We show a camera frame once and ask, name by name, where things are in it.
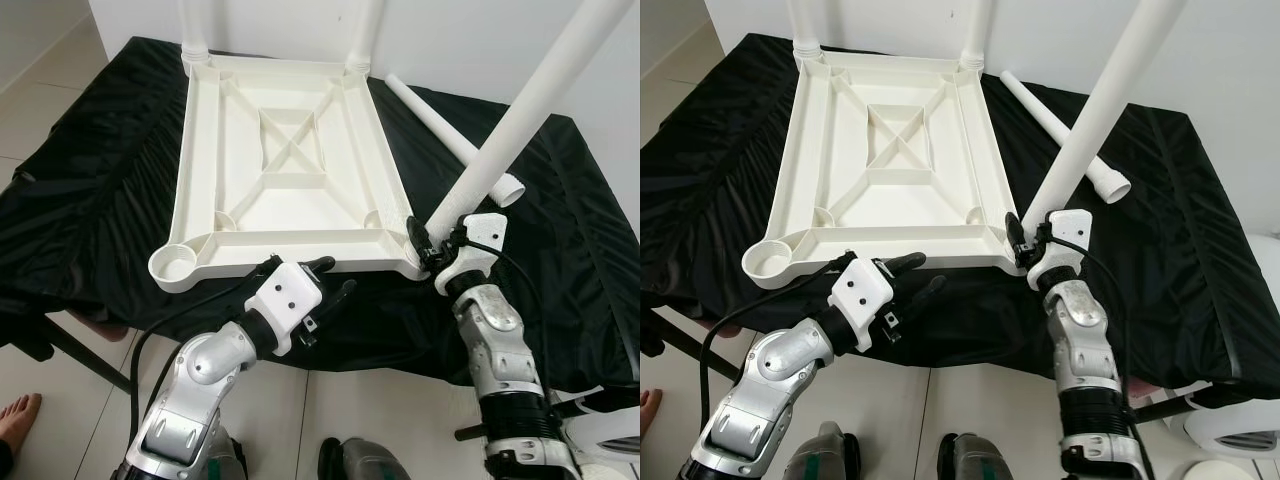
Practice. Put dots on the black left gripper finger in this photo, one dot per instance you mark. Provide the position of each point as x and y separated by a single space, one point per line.
342 292
927 290
320 264
906 262

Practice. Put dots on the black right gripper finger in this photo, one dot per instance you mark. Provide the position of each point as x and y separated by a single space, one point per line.
420 240
1015 236

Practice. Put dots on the white plastic children table top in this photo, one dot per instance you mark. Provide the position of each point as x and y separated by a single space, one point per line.
200 180
800 180

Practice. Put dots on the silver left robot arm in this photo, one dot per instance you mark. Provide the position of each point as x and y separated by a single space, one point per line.
780 360
200 370

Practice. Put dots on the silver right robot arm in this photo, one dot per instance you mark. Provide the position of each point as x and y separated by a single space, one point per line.
1085 340
490 340

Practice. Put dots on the black cloth table cover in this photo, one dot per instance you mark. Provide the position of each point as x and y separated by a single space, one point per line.
570 290
1190 290

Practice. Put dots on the grey left robot leg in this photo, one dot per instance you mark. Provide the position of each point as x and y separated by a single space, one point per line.
828 455
230 458

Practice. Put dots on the black metal table leg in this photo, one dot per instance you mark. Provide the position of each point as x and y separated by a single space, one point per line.
695 345
85 350
1168 407
472 433

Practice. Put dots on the white dome-shaped appliance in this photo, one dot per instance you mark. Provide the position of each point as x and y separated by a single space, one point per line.
610 430
1235 420

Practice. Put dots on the bare person foot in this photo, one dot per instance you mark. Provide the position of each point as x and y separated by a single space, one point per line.
650 408
20 415

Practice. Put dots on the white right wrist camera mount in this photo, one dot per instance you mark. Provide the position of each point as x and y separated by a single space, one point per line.
485 230
1070 227

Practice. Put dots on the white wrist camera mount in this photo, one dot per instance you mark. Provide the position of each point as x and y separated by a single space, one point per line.
1070 227
485 230
862 288
285 295

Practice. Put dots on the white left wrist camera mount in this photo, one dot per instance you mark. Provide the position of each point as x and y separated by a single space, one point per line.
862 288
285 295

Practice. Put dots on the pink table frame corner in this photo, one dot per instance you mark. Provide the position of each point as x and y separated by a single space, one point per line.
100 325

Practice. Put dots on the white pedestal fan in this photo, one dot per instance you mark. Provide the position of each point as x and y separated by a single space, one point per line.
1228 468

